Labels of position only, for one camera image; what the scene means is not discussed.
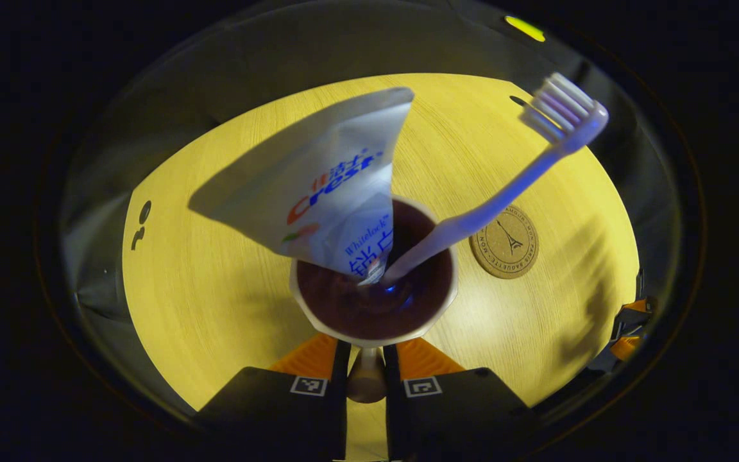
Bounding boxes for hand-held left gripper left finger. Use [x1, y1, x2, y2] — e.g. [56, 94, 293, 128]
[193, 334, 352, 462]

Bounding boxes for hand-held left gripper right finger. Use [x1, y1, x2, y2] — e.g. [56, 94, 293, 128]
[382, 338, 537, 462]

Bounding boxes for beige cup with wooden handle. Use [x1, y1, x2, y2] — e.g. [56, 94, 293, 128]
[289, 195, 459, 405]

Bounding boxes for round cork coaster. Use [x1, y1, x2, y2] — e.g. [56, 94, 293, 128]
[469, 205, 540, 280]

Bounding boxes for white toothbrush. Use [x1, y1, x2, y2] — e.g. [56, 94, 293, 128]
[379, 72, 609, 287]

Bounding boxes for white toothpaste tube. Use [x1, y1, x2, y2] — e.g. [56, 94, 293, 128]
[188, 87, 416, 286]

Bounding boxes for wooden desktop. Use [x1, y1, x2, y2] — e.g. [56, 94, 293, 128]
[123, 73, 641, 462]

